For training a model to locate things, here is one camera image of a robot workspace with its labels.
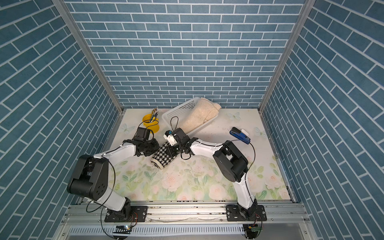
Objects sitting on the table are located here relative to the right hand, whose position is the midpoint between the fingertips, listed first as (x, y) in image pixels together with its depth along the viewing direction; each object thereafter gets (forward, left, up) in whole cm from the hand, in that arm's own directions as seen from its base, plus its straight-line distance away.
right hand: (167, 152), depth 89 cm
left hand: (+4, +4, -1) cm, 6 cm away
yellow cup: (+11, +9, +10) cm, 18 cm away
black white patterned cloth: (-6, +2, +2) cm, 6 cm away
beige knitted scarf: (+31, -21, +5) cm, 38 cm away
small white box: (+22, -50, -4) cm, 55 cm away
